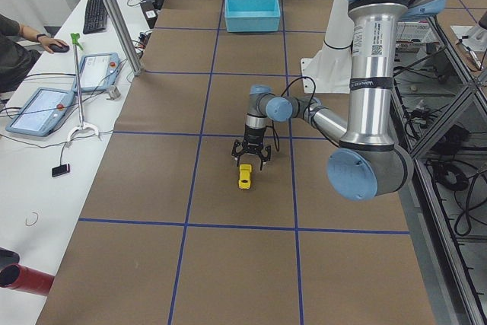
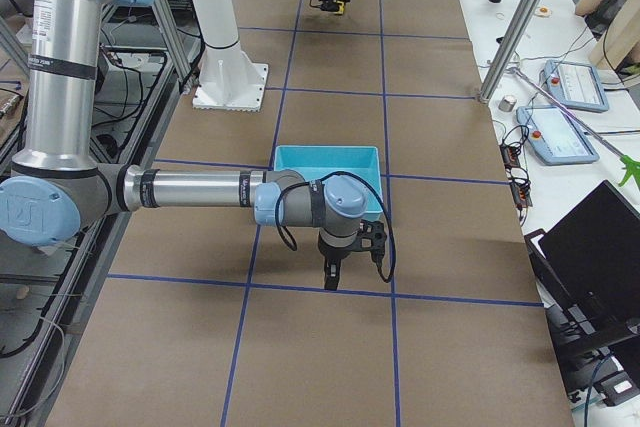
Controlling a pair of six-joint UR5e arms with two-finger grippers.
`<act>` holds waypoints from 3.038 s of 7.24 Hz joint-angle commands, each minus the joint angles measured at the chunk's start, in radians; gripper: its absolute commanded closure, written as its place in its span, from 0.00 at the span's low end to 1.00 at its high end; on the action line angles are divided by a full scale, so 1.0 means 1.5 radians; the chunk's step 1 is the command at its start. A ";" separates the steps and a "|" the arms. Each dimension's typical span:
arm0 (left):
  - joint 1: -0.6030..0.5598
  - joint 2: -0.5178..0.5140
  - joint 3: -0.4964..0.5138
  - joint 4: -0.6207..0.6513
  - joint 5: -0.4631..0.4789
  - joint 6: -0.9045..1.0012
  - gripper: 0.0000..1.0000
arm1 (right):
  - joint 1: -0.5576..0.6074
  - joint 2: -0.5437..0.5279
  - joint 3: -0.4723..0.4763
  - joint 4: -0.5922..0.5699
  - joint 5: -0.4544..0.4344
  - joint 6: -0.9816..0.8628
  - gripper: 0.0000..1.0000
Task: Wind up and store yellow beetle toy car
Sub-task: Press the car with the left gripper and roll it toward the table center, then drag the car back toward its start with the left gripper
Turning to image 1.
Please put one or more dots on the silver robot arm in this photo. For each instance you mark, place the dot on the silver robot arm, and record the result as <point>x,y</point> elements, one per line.
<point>367,162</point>

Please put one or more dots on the black computer mouse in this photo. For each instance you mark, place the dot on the black computer mouse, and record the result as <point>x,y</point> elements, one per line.
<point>59,48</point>

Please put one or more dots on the aluminium frame post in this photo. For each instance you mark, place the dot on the aluminium frame post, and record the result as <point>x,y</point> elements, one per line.
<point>123,35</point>

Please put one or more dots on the light blue plastic bin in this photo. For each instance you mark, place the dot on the light blue plastic bin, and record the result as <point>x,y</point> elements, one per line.
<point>252,16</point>

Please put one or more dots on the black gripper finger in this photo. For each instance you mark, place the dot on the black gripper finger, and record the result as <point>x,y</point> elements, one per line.
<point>238,150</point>
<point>264,155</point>

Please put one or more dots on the blue teach pendant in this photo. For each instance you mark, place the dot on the blue teach pendant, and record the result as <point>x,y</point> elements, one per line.
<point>98,71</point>
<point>42,113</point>

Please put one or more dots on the yellow beetle toy car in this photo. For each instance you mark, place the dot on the yellow beetle toy car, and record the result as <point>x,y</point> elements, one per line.
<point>245,171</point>

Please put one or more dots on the black keyboard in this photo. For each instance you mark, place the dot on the black keyboard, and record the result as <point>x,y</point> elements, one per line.
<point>95,17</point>

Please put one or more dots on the near blue teach pendant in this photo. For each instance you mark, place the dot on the near blue teach pendant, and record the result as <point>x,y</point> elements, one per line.
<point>42,113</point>

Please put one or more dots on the small black device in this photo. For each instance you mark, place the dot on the small black device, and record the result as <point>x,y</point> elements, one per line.
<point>60,170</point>

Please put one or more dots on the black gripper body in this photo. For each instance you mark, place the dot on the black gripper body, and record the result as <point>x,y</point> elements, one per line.
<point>253,137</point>

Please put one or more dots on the far blue teach pendant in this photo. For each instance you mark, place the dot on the far blue teach pendant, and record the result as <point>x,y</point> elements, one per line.
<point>98,71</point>

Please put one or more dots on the red cylinder tube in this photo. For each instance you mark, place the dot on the red cylinder tube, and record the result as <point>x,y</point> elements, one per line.
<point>24,279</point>

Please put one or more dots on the reacher grabber tool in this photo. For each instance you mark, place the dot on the reacher grabber tool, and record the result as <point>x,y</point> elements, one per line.
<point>83,125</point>

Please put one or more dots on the person hand on mouse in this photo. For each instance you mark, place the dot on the person hand on mouse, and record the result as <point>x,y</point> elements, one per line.
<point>46,43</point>

